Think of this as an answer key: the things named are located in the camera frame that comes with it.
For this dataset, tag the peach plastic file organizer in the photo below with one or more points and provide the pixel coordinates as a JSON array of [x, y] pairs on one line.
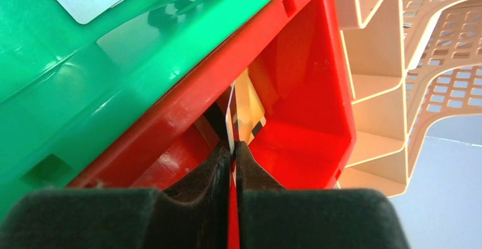
[[410, 64]]

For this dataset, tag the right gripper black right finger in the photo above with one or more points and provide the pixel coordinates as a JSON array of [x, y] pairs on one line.
[[272, 216]]

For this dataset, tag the green plastic bin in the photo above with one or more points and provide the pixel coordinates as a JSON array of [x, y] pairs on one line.
[[69, 90]]

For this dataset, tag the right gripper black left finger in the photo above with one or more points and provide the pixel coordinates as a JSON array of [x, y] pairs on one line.
[[191, 213]]

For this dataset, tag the right red plastic bin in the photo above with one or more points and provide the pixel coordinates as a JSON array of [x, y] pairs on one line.
[[295, 48]]

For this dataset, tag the gold card in bin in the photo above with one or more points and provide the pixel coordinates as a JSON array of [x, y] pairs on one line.
[[250, 112]]

